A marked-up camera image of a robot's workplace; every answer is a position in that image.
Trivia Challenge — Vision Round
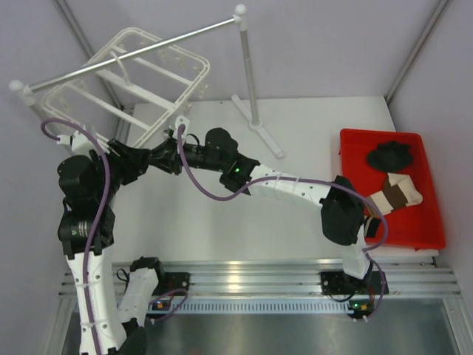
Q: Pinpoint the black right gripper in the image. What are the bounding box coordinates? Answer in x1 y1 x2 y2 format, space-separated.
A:
149 137 226 177

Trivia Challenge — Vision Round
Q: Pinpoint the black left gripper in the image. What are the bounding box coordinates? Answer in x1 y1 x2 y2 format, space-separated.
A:
88 137 151 202

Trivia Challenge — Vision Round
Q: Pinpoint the white plastic clip hanger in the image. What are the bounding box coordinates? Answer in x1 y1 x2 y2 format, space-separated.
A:
41 45 211 148

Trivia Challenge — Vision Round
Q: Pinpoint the black white-striped sock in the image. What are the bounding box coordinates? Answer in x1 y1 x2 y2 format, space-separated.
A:
364 216 381 238

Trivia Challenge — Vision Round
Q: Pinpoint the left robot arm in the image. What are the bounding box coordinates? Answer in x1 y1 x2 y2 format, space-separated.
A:
58 140 167 354

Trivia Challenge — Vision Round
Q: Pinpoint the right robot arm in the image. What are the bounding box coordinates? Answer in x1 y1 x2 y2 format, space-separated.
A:
150 127 372 294

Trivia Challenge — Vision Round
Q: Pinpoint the silver clothes rack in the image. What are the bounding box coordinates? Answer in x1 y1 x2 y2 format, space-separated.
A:
9 4 284 158

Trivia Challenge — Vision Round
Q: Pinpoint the black sock bundle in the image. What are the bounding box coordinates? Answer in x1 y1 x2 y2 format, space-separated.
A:
366 141 413 173

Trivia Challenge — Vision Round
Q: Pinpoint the brown cream striped sock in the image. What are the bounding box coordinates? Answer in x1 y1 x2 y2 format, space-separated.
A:
365 173 423 217

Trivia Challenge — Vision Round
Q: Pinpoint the red plastic tray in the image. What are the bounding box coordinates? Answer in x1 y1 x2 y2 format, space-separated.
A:
340 129 446 250

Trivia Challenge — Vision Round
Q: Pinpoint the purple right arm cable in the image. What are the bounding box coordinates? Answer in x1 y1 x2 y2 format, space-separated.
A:
176 124 389 322

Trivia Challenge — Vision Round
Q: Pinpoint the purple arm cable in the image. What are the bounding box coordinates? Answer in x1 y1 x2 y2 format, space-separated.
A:
176 124 389 322
39 120 112 354

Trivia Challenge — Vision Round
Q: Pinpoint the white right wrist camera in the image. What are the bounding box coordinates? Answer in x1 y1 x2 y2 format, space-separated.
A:
172 115 190 131

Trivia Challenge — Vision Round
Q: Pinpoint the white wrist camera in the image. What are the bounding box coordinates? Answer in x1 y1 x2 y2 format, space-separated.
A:
56 130 98 156
172 115 190 131

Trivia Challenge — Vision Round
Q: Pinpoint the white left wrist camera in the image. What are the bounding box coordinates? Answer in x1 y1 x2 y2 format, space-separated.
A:
56 130 98 156

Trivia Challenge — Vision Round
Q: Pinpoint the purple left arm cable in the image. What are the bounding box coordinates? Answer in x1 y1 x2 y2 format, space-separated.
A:
39 120 112 354

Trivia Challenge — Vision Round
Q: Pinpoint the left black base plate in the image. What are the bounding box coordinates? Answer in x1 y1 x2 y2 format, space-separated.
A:
153 272 191 296

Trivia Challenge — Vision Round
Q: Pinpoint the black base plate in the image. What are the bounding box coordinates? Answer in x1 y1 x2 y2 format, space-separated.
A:
320 271 389 302
153 272 191 296

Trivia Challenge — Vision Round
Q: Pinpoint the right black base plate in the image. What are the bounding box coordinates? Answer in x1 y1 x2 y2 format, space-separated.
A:
320 271 389 302

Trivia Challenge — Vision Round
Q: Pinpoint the aluminium mounting rail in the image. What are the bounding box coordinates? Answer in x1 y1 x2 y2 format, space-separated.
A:
58 258 463 297

